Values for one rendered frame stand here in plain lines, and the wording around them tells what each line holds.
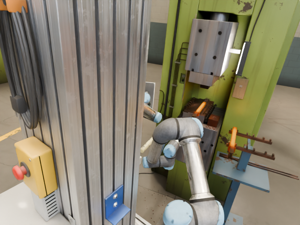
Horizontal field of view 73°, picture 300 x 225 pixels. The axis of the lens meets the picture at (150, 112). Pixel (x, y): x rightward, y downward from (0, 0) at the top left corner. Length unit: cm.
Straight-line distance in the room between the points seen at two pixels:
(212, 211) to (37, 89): 82
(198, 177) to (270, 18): 127
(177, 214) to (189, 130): 39
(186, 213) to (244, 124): 123
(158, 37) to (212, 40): 641
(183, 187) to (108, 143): 182
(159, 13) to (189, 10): 614
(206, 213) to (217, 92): 152
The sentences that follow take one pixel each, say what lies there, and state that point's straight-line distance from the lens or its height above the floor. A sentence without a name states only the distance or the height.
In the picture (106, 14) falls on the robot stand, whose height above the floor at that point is 177.
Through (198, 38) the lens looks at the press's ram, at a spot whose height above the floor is 163.
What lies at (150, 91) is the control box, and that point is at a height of 113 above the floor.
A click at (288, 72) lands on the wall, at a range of 794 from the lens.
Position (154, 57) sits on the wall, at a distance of 818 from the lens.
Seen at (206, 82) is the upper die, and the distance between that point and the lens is 177.
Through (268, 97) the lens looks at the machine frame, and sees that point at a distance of 236.
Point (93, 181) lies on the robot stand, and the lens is 57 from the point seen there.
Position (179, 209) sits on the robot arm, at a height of 105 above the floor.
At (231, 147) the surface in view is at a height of 100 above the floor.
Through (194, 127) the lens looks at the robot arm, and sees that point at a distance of 107.
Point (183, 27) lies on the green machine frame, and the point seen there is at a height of 168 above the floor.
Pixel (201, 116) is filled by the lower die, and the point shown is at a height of 98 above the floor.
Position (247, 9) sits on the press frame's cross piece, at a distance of 182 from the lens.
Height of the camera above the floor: 177
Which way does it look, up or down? 26 degrees down
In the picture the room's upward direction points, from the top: 5 degrees clockwise
